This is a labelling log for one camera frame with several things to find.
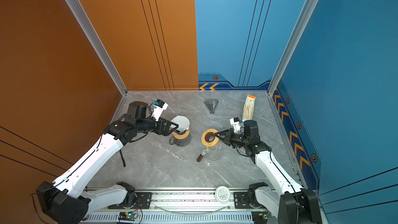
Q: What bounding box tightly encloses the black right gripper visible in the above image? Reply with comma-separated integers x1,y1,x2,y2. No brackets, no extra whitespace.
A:
216,129,250,148

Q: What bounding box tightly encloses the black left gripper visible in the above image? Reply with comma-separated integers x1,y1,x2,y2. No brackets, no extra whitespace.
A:
137,116,179,136

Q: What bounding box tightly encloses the white paper coffee filter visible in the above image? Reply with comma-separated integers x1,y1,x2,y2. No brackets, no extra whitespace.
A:
172,116,190,133

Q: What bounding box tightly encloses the bamboo dripper ring stand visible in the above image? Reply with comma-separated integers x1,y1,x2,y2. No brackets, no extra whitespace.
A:
173,129,190,140

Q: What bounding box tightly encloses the ribbed glass coffee server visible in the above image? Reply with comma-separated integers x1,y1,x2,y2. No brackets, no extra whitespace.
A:
169,135,191,147

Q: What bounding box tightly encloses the orange coffee filter pack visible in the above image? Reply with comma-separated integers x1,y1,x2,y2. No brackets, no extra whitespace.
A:
242,95,256,121

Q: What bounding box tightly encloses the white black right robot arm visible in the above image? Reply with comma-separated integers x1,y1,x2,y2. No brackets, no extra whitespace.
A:
215,129,322,224

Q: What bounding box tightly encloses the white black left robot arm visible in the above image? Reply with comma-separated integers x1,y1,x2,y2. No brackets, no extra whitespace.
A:
36,118,179,224

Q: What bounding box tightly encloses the grey ribbed glass dripper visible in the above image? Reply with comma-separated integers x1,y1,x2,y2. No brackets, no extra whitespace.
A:
204,99,219,114

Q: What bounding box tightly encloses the white round lid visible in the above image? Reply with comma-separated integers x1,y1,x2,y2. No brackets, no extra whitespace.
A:
215,186,231,204

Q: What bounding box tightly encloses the circuit board right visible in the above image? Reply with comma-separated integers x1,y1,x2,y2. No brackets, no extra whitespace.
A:
251,212,273,224

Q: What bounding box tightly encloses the green circuit board left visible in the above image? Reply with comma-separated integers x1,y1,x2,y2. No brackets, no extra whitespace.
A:
118,212,140,222

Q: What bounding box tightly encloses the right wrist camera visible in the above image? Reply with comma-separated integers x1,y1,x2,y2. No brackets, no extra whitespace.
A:
230,117,259,138

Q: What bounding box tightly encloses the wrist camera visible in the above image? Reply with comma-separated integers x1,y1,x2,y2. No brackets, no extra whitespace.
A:
230,117,259,138
128,99,169,122

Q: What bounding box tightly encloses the clear glass pitcher wooden handle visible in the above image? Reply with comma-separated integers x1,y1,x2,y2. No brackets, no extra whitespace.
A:
197,146,221,162

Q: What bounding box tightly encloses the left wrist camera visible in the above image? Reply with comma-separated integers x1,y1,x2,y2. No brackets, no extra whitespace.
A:
128,99,169,122

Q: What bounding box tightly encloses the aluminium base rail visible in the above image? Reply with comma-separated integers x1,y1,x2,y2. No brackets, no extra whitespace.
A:
81,188,271,224

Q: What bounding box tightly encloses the aluminium right corner post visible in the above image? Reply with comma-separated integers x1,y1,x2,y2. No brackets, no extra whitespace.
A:
267,0,319,96

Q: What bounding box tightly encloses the aluminium corner post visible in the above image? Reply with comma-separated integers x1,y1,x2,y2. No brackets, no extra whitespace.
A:
65,0,128,96
267,0,319,96

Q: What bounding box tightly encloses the aluminium left corner post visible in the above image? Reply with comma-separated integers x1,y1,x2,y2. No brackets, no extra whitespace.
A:
65,0,128,96

